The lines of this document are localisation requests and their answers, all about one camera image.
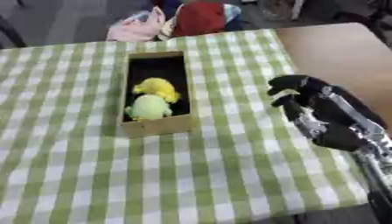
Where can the pink bag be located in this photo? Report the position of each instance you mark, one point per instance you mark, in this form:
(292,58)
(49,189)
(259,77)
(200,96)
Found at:
(137,26)

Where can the yellow soft toy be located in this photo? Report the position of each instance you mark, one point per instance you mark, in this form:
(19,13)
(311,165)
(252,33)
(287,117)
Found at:
(157,87)

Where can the red bag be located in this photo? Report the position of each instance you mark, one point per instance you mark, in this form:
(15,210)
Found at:
(200,18)

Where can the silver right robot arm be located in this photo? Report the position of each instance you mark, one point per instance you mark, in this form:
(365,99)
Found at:
(375,154)

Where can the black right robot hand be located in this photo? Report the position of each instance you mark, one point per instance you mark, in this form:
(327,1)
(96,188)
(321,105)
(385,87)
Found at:
(331,116)

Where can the light green soft toy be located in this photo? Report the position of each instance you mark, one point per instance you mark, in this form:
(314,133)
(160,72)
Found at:
(149,108)

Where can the tan cardboard box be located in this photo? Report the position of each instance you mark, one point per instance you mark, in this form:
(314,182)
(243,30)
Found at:
(158,124)

